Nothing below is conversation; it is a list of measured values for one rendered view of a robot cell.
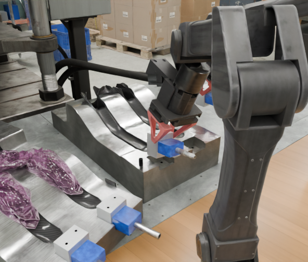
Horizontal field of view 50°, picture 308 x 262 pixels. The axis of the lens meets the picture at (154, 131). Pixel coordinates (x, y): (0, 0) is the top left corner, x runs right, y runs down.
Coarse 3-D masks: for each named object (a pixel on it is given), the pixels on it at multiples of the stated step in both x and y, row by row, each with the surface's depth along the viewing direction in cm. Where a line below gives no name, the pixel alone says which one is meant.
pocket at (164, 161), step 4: (148, 156) 78; (164, 156) 81; (152, 160) 80; (156, 160) 81; (160, 160) 82; (164, 160) 82; (168, 160) 80; (172, 160) 78; (160, 164) 80; (164, 164) 80; (168, 164) 78; (160, 168) 76
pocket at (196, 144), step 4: (184, 140) 85; (188, 140) 86; (192, 140) 87; (196, 140) 86; (200, 140) 85; (184, 144) 86; (188, 144) 87; (192, 144) 88; (196, 144) 87; (200, 144) 86; (204, 144) 84; (192, 148) 87; (196, 148) 86; (200, 148) 86; (204, 148) 84; (192, 152) 82; (196, 152) 82
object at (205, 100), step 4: (204, 88) 98; (200, 96) 99; (204, 96) 98; (208, 96) 97; (196, 100) 101; (200, 100) 99; (204, 100) 98; (208, 100) 97; (200, 104) 100; (204, 104) 99; (208, 104) 100; (212, 104) 97
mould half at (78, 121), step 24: (120, 96) 100; (144, 96) 103; (72, 120) 95; (96, 120) 91; (120, 120) 94; (96, 144) 87; (120, 144) 84; (216, 144) 87; (120, 168) 81; (144, 168) 74; (168, 168) 78; (192, 168) 84; (144, 192) 75
